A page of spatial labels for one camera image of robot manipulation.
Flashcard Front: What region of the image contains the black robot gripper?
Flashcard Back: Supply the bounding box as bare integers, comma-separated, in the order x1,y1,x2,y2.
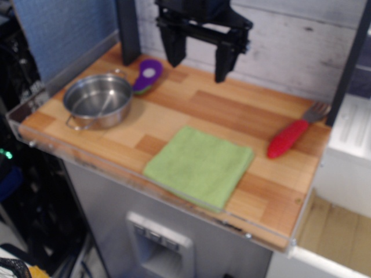
155,1,253,83

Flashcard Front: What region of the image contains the green cloth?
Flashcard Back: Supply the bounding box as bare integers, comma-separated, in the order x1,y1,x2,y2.
143,126,254,211

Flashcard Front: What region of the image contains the purple toy eggplant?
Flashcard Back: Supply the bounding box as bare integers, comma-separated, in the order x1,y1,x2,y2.
132,59,163,95

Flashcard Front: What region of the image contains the stainless steel pot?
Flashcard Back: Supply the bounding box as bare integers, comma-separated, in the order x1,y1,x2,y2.
63,69,133,131

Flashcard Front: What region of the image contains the blue fabric panel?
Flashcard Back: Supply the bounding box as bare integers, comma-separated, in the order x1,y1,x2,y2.
12,1,118,85

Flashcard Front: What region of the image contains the black plastic crate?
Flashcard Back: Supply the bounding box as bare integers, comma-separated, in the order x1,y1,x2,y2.
5,28,47,105

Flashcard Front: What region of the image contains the white toy sink unit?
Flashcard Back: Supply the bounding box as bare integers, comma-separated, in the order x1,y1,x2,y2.
312,94,370,218

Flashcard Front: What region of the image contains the silver toy fridge dispenser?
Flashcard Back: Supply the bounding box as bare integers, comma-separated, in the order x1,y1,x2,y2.
126,211,195,277

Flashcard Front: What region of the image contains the clear acrylic table guard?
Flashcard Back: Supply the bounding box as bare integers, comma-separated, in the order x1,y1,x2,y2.
5,31,325,258

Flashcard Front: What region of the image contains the black left vertical post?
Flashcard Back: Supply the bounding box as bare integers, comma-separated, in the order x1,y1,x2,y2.
115,0,141,66

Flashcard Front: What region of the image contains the black vertical post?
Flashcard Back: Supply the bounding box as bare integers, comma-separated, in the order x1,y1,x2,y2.
115,0,141,66
325,0,370,127

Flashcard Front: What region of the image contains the red handled fork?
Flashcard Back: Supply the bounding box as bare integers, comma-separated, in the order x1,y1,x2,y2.
267,102,331,159

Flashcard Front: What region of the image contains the black right vertical post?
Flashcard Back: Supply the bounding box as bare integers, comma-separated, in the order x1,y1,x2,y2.
325,0,370,127

